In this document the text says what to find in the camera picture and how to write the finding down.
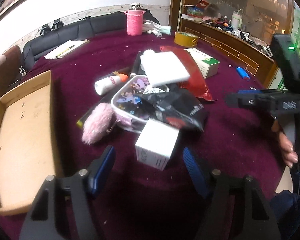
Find white green medicine box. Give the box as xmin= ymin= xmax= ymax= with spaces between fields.
xmin=185 ymin=48 xmax=220 ymax=79

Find black marker yellow cap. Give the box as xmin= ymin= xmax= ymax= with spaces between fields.
xmin=76 ymin=108 xmax=93 ymax=128

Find red foil pouch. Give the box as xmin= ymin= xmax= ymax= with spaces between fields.
xmin=160 ymin=46 xmax=214 ymax=101

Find pink fluffy pompom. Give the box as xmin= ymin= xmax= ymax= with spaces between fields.
xmin=82 ymin=103 xmax=114 ymax=145

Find small white carton box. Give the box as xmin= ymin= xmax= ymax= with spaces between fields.
xmin=135 ymin=119 xmax=179 ymax=171

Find clear cartoon pencil case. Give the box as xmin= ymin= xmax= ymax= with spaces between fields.
xmin=110 ymin=75 xmax=169 ymax=133

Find black snack packet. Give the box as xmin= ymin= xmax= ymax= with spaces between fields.
xmin=137 ymin=89 xmax=208 ymax=132

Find white bottle orange cap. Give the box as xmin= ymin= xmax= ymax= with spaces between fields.
xmin=94 ymin=74 xmax=128 ymax=96

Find white foam block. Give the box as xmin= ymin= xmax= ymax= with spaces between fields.
xmin=140 ymin=51 xmax=190 ymax=87

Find black marker pink cap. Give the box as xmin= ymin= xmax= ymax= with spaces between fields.
xmin=130 ymin=51 xmax=143 ymax=77

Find person's right hand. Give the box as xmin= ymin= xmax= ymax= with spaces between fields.
xmin=271 ymin=120 xmax=298 ymax=168

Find blue lighter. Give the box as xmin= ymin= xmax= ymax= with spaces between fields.
xmin=236 ymin=67 xmax=250 ymax=80

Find cardboard box tray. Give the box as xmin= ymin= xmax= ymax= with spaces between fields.
xmin=0 ymin=70 xmax=63 ymax=216

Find wooden cluttered counter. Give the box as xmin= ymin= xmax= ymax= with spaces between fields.
xmin=180 ymin=3 xmax=277 ymax=87

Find white tumbler with straw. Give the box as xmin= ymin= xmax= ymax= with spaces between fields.
xmin=231 ymin=9 xmax=243 ymax=29

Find yellow tape roll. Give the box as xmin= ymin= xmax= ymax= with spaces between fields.
xmin=174 ymin=31 xmax=198 ymax=48

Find brown armchair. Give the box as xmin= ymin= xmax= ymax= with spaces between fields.
xmin=0 ymin=46 xmax=21 ymax=97

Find white gloves pile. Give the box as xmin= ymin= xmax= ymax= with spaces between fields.
xmin=142 ymin=20 xmax=171 ymax=37

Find yellow black pen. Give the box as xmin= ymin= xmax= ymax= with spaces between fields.
xmin=55 ymin=45 xmax=75 ymax=59

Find black leather sofa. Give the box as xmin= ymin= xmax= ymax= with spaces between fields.
xmin=21 ymin=11 xmax=161 ymax=73

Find white notebook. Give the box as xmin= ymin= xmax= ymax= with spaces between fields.
xmin=44 ymin=39 xmax=90 ymax=60

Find pink knitted sleeve bottle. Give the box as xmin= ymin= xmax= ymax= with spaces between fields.
xmin=125 ymin=3 xmax=145 ymax=36

